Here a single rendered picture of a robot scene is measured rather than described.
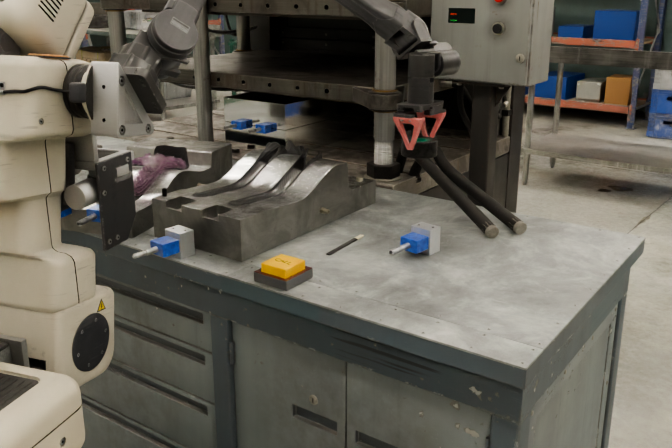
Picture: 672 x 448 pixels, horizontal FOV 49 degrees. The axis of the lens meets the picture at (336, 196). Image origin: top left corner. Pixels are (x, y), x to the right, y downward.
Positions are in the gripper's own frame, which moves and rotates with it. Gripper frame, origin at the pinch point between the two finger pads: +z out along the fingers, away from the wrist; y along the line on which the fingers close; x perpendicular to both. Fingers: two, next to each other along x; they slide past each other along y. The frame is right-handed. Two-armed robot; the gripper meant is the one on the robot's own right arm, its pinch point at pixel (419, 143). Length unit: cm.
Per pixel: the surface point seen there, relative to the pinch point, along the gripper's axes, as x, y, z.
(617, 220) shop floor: 26, 284, 98
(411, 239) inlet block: -9.0, -18.1, 15.7
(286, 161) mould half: 30.6, -9.5, 6.5
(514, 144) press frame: 26, 120, 24
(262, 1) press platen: 81, 41, -29
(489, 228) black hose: -17.0, 2.0, 17.3
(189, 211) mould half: 32, -40, 12
